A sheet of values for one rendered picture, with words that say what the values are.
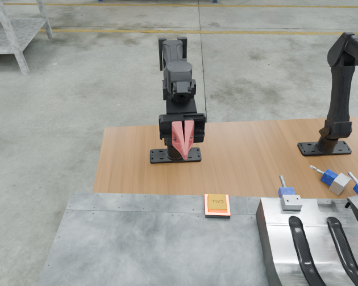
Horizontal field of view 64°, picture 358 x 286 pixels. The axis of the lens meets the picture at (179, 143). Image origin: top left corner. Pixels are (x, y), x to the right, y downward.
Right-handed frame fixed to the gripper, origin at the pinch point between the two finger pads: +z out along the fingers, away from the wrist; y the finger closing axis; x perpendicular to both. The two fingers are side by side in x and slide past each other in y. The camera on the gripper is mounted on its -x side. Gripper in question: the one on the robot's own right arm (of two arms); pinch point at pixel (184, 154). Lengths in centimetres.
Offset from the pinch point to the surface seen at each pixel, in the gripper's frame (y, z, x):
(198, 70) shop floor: 37, -246, 125
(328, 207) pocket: 45, -6, 33
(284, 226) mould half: 28.6, 0.4, 30.9
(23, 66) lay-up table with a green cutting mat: -151, -248, 114
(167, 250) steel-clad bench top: -4.6, 1.3, 39.6
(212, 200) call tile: 10.6, -12.9, 36.2
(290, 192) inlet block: 33.4, -9.9, 29.5
